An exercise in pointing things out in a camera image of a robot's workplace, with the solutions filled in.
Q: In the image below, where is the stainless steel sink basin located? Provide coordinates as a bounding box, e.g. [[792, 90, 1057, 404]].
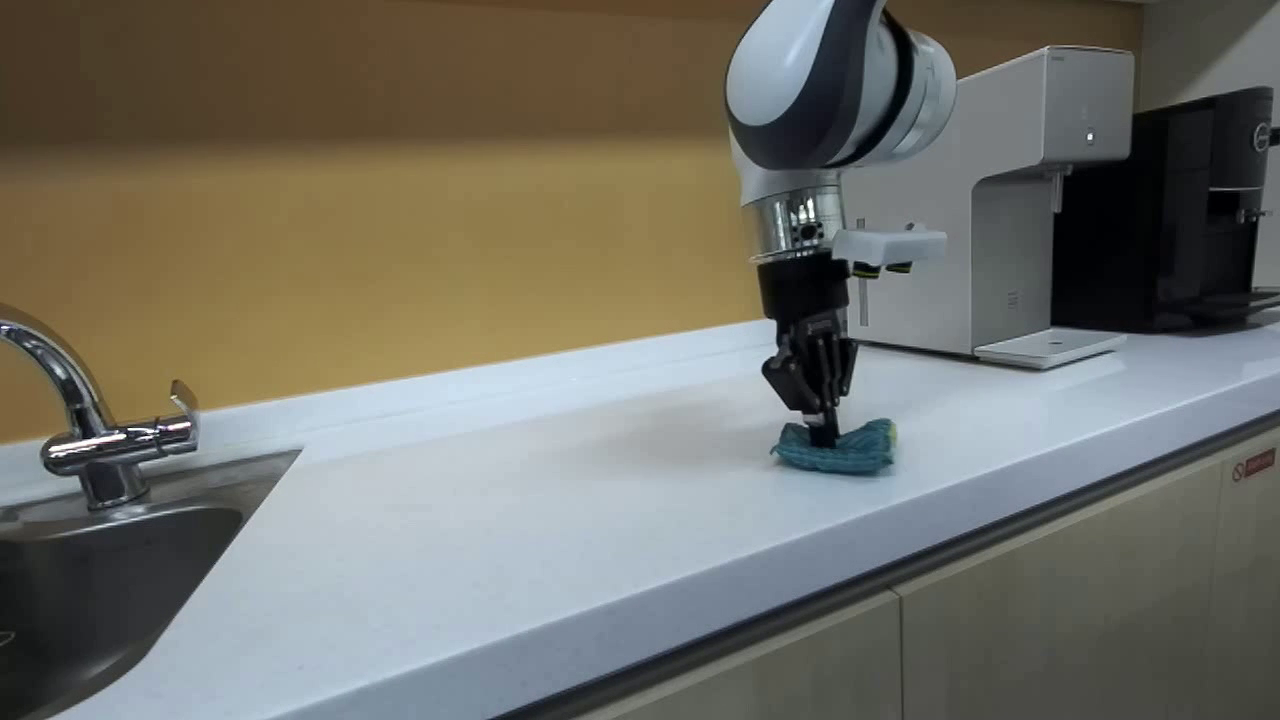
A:
[[0, 448, 302, 720]]

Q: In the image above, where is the red white cabinet sticker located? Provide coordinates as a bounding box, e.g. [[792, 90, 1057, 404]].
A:
[[1226, 442, 1280, 485]]

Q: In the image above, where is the teal cloth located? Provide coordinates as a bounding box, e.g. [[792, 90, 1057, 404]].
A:
[[768, 412, 900, 481]]

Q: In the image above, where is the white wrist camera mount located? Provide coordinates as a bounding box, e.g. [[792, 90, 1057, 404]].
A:
[[823, 222, 956, 283]]

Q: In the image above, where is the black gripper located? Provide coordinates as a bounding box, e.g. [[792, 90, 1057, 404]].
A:
[[753, 250, 860, 450]]

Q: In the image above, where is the white coffee machine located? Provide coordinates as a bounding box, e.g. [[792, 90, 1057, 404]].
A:
[[842, 43, 1140, 377]]

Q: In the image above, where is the cream cabinet door with sticker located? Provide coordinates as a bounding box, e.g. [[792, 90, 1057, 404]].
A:
[[1199, 416, 1280, 720]]

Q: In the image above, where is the chrome sink faucet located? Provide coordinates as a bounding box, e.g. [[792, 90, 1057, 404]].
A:
[[0, 303, 204, 520]]

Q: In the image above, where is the black coffee machine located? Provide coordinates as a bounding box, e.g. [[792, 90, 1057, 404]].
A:
[[1048, 84, 1280, 338]]

